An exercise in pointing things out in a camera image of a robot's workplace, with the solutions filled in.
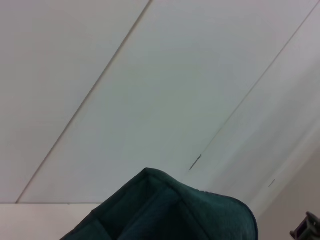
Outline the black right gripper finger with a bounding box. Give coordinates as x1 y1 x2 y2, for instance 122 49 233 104
289 211 320 240

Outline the dark teal insulated lunch bag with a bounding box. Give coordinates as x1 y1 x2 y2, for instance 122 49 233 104
59 167 258 240

